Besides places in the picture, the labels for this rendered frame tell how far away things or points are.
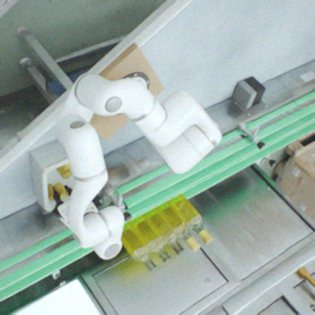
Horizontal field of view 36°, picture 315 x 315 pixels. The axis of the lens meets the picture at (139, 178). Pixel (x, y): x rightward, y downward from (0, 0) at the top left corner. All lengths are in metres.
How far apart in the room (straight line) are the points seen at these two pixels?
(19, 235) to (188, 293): 0.62
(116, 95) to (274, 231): 1.10
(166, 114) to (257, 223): 0.90
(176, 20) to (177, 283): 0.89
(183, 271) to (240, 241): 0.29
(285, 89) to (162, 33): 0.80
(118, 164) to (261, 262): 0.68
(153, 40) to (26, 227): 0.71
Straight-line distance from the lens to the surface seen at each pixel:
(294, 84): 2.13
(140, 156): 1.66
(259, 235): 1.97
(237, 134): 1.85
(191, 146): 1.28
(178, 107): 1.22
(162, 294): 1.72
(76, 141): 1.13
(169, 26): 1.43
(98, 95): 1.10
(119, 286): 1.71
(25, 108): 2.23
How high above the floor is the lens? 1.60
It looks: 26 degrees down
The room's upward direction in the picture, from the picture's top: 141 degrees clockwise
